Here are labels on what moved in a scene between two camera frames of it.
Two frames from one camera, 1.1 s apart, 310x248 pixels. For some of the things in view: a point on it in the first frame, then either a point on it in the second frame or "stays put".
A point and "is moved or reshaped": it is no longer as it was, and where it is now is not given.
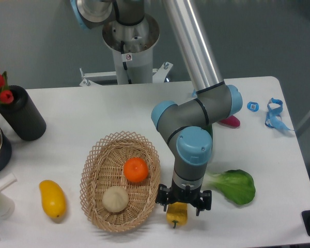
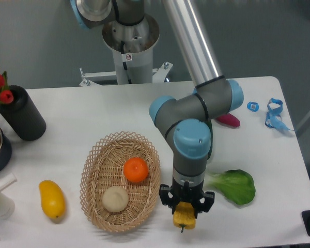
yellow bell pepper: (177, 212) is moved or reshaped
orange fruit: (136, 169) stays put
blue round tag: (253, 106) stays put
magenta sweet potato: (232, 121) stays put
